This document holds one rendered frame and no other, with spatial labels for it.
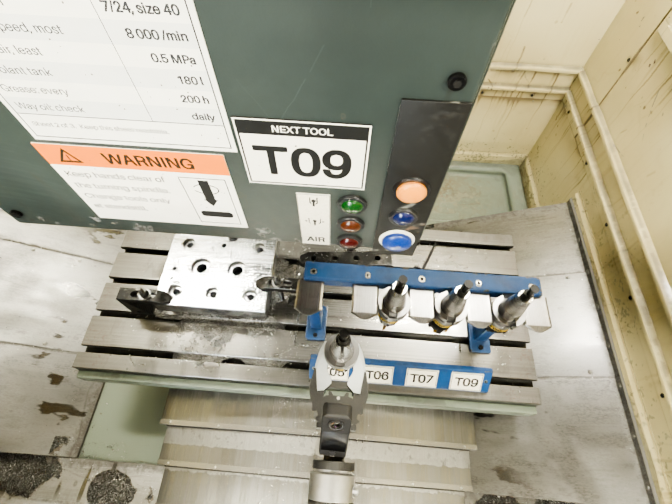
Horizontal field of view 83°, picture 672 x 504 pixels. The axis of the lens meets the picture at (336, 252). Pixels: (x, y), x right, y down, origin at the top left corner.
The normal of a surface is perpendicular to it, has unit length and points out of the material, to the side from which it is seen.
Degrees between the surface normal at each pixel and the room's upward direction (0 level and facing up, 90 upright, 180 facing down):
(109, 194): 90
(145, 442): 0
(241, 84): 90
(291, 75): 90
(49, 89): 90
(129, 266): 0
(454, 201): 0
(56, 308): 24
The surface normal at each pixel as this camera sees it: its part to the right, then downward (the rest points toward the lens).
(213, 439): -0.12, -0.49
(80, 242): 0.42, -0.41
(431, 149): -0.07, 0.87
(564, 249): -0.40, -0.47
